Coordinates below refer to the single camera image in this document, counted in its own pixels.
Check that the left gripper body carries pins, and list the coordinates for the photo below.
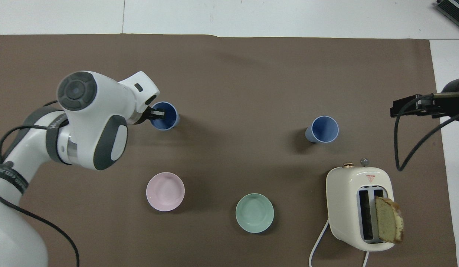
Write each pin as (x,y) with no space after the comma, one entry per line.
(146,117)

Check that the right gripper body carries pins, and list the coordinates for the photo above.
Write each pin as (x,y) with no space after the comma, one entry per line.
(455,106)

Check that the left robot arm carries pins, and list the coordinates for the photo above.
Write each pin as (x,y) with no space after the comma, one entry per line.
(88,111)

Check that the blue cup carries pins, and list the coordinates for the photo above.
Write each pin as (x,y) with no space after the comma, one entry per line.
(169,120)
(324,129)

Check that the pink bowl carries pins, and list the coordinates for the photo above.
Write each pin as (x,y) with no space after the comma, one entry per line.
(165,191)

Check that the black stand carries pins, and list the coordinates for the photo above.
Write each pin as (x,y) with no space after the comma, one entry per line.
(453,8)

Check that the slice of bread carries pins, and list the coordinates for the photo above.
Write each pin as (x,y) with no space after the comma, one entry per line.
(388,220)

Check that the green bowl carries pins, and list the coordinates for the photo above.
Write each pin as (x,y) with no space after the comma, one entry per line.
(254,213)

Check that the cream toaster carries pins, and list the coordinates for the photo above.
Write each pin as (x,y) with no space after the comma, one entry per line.
(344,200)

